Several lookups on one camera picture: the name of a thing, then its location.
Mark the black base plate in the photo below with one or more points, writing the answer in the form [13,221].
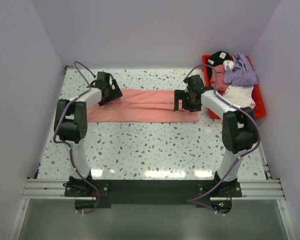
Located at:
[101,193]

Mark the white t shirt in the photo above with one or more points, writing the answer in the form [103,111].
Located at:
[239,95]

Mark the lavender t shirt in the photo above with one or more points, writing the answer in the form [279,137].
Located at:
[241,74]

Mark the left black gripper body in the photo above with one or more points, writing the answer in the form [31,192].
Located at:
[112,94]

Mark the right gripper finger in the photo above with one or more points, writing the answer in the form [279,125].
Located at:
[180,95]
[177,105]

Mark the salmon pink t shirt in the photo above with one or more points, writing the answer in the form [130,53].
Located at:
[141,106]

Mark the black t shirt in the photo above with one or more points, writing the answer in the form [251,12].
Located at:
[218,58]

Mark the dusty rose t shirt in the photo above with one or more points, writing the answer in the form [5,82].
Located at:
[217,77]

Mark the red plastic bin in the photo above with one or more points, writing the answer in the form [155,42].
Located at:
[259,109]

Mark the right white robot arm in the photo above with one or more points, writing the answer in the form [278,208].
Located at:
[240,135]

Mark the aluminium frame rail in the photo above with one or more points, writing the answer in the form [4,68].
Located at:
[268,189]

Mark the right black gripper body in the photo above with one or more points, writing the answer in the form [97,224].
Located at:
[188,104]

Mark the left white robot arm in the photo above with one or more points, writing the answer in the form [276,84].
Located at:
[71,120]

